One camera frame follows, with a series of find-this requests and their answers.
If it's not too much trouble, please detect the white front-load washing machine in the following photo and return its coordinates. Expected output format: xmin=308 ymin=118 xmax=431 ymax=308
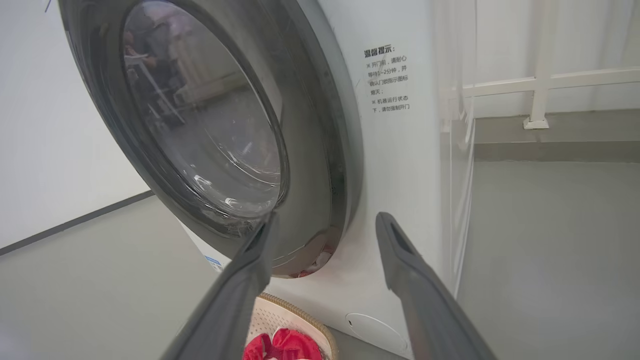
xmin=175 ymin=0 xmax=477 ymax=360

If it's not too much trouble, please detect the round black glass washer door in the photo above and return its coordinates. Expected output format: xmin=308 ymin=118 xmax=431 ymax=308
xmin=57 ymin=0 xmax=364 ymax=279

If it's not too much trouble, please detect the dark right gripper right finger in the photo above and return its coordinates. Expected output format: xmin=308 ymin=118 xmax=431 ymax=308
xmin=375 ymin=211 xmax=497 ymax=360

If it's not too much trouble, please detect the round white drain filter cover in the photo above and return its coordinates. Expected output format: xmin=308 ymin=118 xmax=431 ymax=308
xmin=345 ymin=313 xmax=410 ymax=353

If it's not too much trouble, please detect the white metal railing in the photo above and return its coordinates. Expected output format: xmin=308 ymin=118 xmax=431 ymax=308
xmin=462 ymin=0 xmax=640 ymax=131

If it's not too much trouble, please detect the red and white garment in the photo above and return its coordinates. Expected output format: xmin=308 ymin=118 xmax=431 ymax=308
xmin=242 ymin=327 xmax=324 ymax=360

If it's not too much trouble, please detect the cream perforated basket brown rim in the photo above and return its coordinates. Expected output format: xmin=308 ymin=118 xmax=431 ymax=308
xmin=244 ymin=292 xmax=339 ymax=360

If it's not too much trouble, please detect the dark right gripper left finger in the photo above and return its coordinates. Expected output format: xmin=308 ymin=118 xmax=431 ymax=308
xmin=160 ymin=212 xmax=279 ymax=360

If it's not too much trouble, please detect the black text notice sticker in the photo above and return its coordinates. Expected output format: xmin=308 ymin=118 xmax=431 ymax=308
xmin=363 ymin=45 xmax=412 ymax=115

